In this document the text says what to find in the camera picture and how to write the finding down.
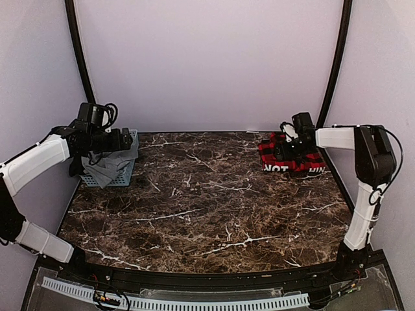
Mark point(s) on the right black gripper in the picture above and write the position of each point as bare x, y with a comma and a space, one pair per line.
286, 153

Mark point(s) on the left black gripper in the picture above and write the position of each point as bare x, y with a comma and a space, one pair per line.
116, 145

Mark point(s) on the red black plaid shirt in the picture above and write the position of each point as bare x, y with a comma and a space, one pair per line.
311, 164

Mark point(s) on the grey long sleeve shirt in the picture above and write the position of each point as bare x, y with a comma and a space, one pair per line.
107, 166

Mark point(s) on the light blue plastic basket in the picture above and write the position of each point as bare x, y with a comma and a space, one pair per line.
113, 168

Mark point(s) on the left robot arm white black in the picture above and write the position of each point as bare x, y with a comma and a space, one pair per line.
62, 143

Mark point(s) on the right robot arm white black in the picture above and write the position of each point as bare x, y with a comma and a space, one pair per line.
375, 166

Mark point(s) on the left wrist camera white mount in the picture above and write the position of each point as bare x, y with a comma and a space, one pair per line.
95, 117

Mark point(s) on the black left corner post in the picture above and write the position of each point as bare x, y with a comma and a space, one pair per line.
78, 50

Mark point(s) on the black corner post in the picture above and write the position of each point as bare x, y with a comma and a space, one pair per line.
78, 50
337, 62

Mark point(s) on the black curved front rail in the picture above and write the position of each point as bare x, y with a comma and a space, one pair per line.
312, 277

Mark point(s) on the black right corner post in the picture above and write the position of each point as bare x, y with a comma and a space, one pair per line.
337, 62

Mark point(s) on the white slotted cable duct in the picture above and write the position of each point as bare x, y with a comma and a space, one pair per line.
149, 299

